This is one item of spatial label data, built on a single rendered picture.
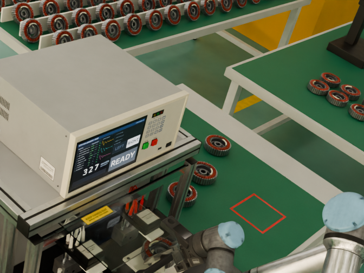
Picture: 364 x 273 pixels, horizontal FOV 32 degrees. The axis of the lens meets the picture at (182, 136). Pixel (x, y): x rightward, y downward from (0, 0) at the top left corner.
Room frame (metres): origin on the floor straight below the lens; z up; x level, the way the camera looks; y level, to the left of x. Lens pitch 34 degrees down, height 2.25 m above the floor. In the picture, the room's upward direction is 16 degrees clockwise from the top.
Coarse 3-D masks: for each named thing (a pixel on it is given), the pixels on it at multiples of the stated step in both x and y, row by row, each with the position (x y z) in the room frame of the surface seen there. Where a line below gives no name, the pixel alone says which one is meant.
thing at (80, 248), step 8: (56, 240) 1.33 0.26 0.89; (64, 240) 1.33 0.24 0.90; (64, 248) 1.31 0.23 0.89; (80, 248) 1.29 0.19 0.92; (64, 256) 1.31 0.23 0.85; (72, 256) 1.29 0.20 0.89; (80, 256) 1.27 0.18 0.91; (88, 256) 1.27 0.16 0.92; (80, 264) 1.27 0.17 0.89; (88, 264) 1.26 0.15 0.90; (96, 264) 1.29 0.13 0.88; (88, 272) 1.25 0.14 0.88; (96, 272) 1.26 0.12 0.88
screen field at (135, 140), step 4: (136, 136) 1.46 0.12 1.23; (128, 140) 1.43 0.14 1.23; (132, 140) 1.45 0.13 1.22; (136, 140) 1.46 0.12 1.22; (120, 144) 1.41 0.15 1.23; (124, 144) 1.42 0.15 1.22; (128, 144) 1.44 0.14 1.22; (132, 144) 1.45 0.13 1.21; (116, 148) 1.40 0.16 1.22; (120, 148) 1.41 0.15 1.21; (124, 148) 1.42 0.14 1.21
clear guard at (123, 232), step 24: (120, 192) 1.41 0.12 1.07; (72, 216) 1.26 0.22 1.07; (120, 216) 1.31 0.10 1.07; (144, 216) 1.34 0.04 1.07; (96, 240) 1.20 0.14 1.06; (120, 240) 1.22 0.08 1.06; (144, 240) 1.25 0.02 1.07; (168, 240) 1.28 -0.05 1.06; (120, 264) 1.14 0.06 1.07; (144, 264) 1.19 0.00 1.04; (168, 264) 1.24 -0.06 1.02
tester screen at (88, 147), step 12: (144, 120) 1.47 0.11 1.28; (120, 132) 1.40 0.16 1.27; (132, 132) 1.44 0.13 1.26; (84, 144) 1.29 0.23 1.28; (96, 144) 1.33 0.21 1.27; (108, 144) 1.37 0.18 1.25; (84, 156) 1.30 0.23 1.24; (96, 156) 1.34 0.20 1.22; (108, 156) 1.38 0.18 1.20; (84, 168) 1.30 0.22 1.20; (72, 180) 1.27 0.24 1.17
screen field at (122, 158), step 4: (132, 148) 1.45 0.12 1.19; (136, 148) 1.47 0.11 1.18; (124, 152) 1.43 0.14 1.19; (128, 152) 1.44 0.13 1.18; (132, 152) 1.46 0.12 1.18; (116, 156) 1.40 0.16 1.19; (120, 156) 1.42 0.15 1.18; (124, 156) 1.43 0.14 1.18; (128, 156) 1.45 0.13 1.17; (132, 156) 1.46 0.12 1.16; (112, 160) 1.39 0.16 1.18; (116, 160) 1.41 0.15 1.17; (120, 160) 1.42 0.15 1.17; (124, 160) 1.44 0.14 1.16; (128, 160) 1.45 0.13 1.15; (132, 160) 1.47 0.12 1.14; (112, 164) 1.39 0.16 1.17; (116, 164) 1.41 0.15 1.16; (120, 164) 1.42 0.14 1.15; (124, 164) 1.44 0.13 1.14; (108, 168) 1.38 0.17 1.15; (112, 168) 1.40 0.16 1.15
